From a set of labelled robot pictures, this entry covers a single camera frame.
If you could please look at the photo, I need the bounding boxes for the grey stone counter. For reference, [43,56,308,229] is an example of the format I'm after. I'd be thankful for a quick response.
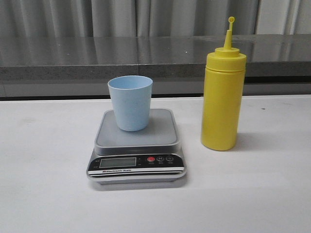
[0,34,311,100]

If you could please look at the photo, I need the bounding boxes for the silver digital kitchen scale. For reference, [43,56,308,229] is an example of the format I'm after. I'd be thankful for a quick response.
[86,108,187,184]

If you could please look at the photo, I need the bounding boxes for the yellow squeeze bottle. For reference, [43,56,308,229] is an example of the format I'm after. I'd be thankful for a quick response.
[201,17,246,151]

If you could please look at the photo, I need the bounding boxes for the light blue plastic cup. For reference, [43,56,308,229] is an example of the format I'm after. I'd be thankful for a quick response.
[108,75,153,132]

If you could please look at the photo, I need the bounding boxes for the white pleated curtain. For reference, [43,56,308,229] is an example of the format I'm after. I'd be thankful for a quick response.
[0,0,311,37]

